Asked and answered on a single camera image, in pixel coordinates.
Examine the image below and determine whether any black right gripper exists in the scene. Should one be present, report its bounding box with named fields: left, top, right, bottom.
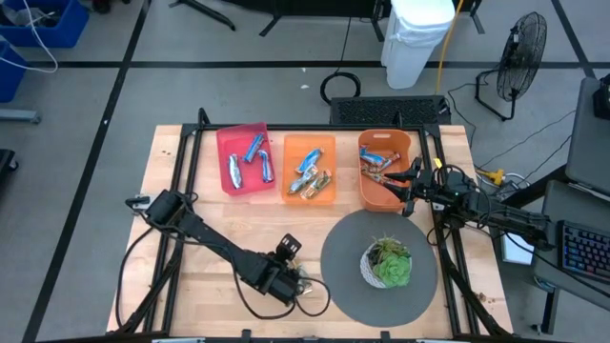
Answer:
left=380, top=155, right=447, bottom=219

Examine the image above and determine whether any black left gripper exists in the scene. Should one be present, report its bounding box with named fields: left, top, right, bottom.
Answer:
left=252, top=232, right=304, bottom=307

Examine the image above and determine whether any blue red granola bar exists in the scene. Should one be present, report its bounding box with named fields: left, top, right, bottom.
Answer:
left=358, top=145, right=388, bottom=167

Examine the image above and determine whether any blue orange-ended granola bar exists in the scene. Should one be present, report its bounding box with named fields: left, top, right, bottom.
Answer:
left=294, top=146, right=326, bottom=175

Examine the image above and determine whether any silver blue granola bar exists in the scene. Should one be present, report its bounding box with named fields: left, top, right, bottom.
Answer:
left=227, top=152, right=244, bottom=191

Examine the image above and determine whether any round grey woven placemat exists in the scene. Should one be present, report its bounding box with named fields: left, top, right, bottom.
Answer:
left=319, top=209, right=438, bottom=329

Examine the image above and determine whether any black perforated box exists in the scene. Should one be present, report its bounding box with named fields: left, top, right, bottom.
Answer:
left=329, top=94, right=453, bottom=127

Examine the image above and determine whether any succulent in white patterned pot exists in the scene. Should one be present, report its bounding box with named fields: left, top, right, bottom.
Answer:
left=359, top=236, right=414, bottom=291

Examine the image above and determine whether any yellow plug connector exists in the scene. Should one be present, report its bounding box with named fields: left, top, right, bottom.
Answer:
left=476, top=168, right=505, bottom=186

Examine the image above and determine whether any translucent red plastic bin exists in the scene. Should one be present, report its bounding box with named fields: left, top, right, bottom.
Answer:
left=214, top=121, right=278, bottom=197

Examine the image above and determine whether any translucent orange plastic bin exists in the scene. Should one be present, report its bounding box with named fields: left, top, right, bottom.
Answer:
left=280, top=132, right=337, bottom=207

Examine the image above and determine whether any white printed paper sheet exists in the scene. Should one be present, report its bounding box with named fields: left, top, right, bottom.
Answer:
left=499, top=228, right=535, bottom=266

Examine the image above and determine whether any white trash bin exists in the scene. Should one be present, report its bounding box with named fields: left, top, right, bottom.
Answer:
left=379, top=0, right=458, bottom=91

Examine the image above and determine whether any black floor fan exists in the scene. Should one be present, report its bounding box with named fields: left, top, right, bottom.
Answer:
left=475, top=10, right=549, bottom=122

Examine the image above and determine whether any grey desk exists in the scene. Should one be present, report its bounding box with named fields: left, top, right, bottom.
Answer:
left=564, top=75, right=610, bottom=197
left=530, top=179, right=610, bottom=334

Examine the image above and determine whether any black backlit keyboard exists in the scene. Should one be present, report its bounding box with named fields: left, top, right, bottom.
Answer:
left=557, top=219, right=610, bottom=283

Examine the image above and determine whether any black partition screen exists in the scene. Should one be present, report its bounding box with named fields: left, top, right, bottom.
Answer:
left=223, top=0, right=486, bottom=43

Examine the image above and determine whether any black desk device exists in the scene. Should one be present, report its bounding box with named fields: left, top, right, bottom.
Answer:
left=593, top=72, right=610, bottom=121

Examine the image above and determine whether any black tripod stand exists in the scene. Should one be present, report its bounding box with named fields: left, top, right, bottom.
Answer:
left=169, top=0, right=237, bottom=32

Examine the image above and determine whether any black object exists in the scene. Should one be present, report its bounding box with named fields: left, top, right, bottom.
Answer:
left=0, top=149, right=19, bottom=181

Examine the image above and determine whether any grey metal bar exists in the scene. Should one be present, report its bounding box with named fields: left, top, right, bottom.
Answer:
left=0, top=109, right=42, bottom=125

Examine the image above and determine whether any blue storage bin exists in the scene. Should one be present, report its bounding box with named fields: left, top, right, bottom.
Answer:
left=0, top=0, right=92, bottom=50
left=0, top=40, right=31, bottom=104

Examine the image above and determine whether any orange basket with handle slot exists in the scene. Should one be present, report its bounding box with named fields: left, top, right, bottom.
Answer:
left=356, top=129, right=414, bottom=213

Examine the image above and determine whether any black aluminium rig frame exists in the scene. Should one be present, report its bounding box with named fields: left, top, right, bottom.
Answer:
left=112, top=107, right=514, bottom=343

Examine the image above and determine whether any coiled black cable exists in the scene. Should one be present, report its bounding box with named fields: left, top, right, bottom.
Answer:
left=319, top=17, right=362, bottom=106

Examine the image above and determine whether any thin black floor cable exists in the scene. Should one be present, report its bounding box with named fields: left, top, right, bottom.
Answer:
left=476, top=110, right=578, bottom=169

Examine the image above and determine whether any yellow cable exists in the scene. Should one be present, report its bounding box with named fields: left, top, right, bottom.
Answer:
left=435, top=0, right=466, bottom=95

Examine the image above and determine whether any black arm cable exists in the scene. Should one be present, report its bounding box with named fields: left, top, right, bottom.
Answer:
left=115, top=221, right=161, bottom=330

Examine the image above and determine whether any white cable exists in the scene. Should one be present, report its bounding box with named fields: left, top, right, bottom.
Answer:
left=0, top=0, right=59, bottom=75

